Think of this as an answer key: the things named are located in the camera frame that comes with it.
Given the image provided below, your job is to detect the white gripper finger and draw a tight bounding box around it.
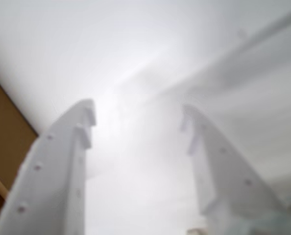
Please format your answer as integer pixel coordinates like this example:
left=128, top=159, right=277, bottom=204
left=180, top=104, right=291, bottom=235
left=0, top=98, right=97, bottom=235

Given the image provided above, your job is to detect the brown cardboard box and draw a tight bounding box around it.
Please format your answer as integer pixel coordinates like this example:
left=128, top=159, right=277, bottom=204
left=0, top=70, right=40, bottom=221

